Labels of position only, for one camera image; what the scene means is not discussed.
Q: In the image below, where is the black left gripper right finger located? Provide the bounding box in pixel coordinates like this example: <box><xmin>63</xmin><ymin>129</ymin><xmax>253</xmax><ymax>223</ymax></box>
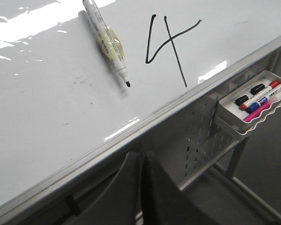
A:
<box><xmin>142</xmin><ymin>152</ymin><xmax>215</xmax><ymax>225</ymax></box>

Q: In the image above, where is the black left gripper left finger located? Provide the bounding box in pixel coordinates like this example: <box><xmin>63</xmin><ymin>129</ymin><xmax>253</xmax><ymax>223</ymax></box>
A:
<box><xmin>66</xmin><ymin>151</ymin><xmax>141</xmax><ymax>225</ymax></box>

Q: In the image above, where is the white taped black whiteboard marker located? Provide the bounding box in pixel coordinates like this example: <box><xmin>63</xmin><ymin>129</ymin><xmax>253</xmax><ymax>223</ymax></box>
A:
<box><xmin>82</xmin><ymin>0</ymin><xmax>131</xmax><ymax>87</ymax></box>

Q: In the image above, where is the white perforated metal panel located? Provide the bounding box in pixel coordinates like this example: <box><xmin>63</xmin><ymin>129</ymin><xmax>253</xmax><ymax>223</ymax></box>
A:
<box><xmin>141</xmin><ymin>93</ymin><xmax>238</xmax><ymax>190</ymax></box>

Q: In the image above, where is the red capped white marker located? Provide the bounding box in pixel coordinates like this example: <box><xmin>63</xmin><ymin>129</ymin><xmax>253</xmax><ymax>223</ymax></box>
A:
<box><xmin>239</xmin><ymin>81</ymin><xmax>280</xmax><ymax>111</ymax></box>

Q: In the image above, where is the black marker cap lower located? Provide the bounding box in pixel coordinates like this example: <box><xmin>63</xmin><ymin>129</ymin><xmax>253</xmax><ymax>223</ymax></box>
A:
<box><xmin>235</xmin><ymin>95</ymin><xmax>249</xmax><ymax>106</ymax></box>

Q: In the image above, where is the black marker cap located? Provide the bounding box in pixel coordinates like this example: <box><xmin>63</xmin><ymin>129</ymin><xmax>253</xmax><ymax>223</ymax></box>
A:
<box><xmin>250</xmin><ymin>83</ymin><xmax>265</xmax><ymax>95</ymax></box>
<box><xmin>235</xmin><ymin>95</ymin><xmax>249</xmax><ymax>106</ymax></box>

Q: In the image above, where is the pink highlighter pen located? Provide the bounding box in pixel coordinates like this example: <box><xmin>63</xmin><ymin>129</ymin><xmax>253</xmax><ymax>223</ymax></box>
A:
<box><xmin>243</xmin><ymin>97</ymin><xmax>278</xmax><ymax>122</ymax></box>

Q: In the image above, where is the blue capped white marker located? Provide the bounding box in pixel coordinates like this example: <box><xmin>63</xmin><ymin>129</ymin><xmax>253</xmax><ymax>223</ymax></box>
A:
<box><xmin>246</xmin><ymin>84</ymin><xmax>281</xmax><ymax>113</ymax></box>

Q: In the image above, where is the white marker tray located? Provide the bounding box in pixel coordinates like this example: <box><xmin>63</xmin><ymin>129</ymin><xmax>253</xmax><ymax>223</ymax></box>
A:
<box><xmin>215</xmin><ymin>70</ymin><xmax>281</xmax><ymax>135</ymax></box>

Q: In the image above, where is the black marker cap upper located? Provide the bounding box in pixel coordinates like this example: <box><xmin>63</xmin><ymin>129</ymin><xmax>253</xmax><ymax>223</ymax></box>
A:
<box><xmin>250</xmin><ymin>83</ymin><xmax>265</xmax><ymax>95</ymax></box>

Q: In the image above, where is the white wire basket rack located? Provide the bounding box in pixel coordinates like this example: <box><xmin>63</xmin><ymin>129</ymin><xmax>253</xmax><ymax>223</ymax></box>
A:
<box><xmin>214</xmin><ymin>100</ymin><xmax>281</xmax><ymax>141</ymax></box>

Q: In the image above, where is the white whiteboard with grey frame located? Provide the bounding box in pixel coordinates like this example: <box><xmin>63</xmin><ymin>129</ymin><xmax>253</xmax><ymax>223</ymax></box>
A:
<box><xmin>0</xmin><ymin>0</ymin><xmax>281</xmax><ymax>225</ymax></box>

